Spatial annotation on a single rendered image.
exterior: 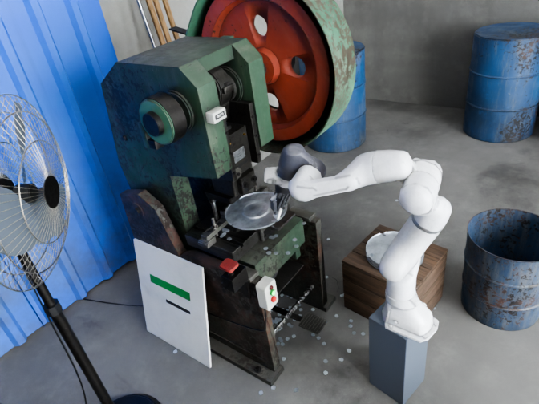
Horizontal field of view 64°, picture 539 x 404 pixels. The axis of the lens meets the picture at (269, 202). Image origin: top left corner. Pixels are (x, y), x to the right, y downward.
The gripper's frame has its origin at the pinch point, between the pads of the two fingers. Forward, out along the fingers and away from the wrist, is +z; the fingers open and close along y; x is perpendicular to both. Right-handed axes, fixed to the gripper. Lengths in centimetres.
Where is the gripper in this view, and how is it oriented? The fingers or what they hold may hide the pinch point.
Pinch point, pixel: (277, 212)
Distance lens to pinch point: 185.5
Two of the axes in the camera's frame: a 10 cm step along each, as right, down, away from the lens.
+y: 7.4, -4.5, 5.0
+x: -6.6, -6.4, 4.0
